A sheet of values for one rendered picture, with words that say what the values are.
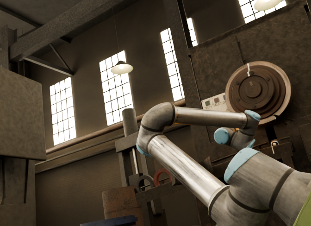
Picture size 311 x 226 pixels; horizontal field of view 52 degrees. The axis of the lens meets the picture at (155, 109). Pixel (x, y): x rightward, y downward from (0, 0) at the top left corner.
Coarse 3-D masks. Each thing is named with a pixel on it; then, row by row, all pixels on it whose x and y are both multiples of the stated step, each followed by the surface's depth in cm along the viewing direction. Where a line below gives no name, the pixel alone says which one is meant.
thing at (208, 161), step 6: (198, 162) 233; (204, 162) 232; (210, 162) 215; (210, 168) 217; (174, 180) 210; (198, 204) 211; (204, 204) 211; (198, 210) 210; (204, 210) 210; (198, 216) 213; (204, 216) 208; (204, 222) 207
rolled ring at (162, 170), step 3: (162, 168) 263; (156, 171) 265; (159, 171) 264; (162, 171) 262; (165, 171) 261; (168, 171) 259; (156, 174) 264; (159, 174) 265; (168, 174) 259; (156, 177) 264; (156, 180) 264; (156, 183) 263
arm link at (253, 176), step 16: (240, 160) 106; (256, 160) 104; (272, 160) 104; (224, 176) 110; (240, 176) 105; (256, 176) 101; (272, 176) 99; (240, 192) 105; (256, 192) 102; (272, 192) 98; (256, 208) 104
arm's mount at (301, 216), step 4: (308, 196) 84; (308, 200) 84; (304, 204) 84; (308, 204) 84; (304, 208) 84; (308, 208) 84; (300, 212) 84; (304, 212) 84; (308, 212) 83; (300, 216) 84; (304, 216) 84; (308, 216) 83; (296, 220) 85; (300, 220) 84; (304, 220) 84; (308, 220) 83; (296, 224) 85; (300, 224) 84; (304, 224) 84; (308, 224) 83
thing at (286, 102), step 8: (256, 64) 235; (264, 64) 232; (272, 64) 229; (280, 72) 225; (288, 80) 221; (288, 88) 220; (288, 96) 219; (288, 104) 224; (280, 112) 220; (264, 120) 224; (272, 120) 222
